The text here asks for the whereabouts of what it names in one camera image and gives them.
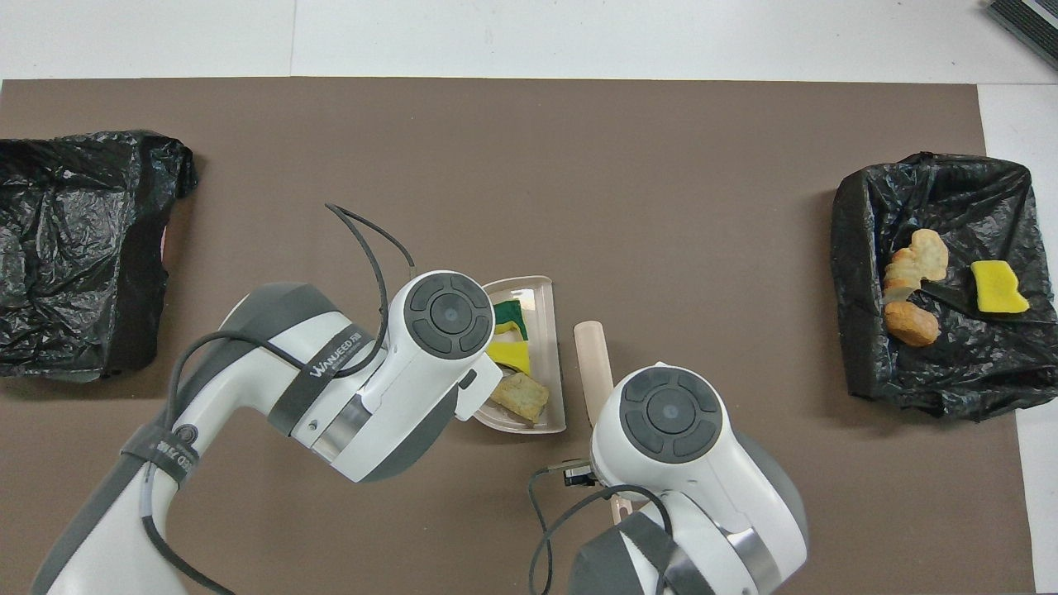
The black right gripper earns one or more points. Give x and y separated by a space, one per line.
579 474

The pale stone-like bread chunk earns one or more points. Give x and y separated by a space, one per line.
521 395

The beige hand brush black bristles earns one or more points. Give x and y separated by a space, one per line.
593 364

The beige plastic dustpan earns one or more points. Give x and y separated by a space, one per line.
550 364

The small yellow sponge piece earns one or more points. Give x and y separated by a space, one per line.
511 355

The yellow and green sponge piece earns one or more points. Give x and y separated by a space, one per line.
511 318

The brown oval bread roll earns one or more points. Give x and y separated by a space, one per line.
912 324

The striped toy croissant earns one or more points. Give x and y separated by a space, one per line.
931 252

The yellow sponge chunk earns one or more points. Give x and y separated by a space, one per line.
998 287

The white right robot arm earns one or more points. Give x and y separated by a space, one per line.
678 446

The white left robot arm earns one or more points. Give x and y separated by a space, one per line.
397 372

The bin lined with black bag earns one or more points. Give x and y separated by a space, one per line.
950 198
66 248

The brown table mat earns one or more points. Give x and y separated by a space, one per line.
661 149

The grey ribbed device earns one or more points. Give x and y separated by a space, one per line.
1029 25

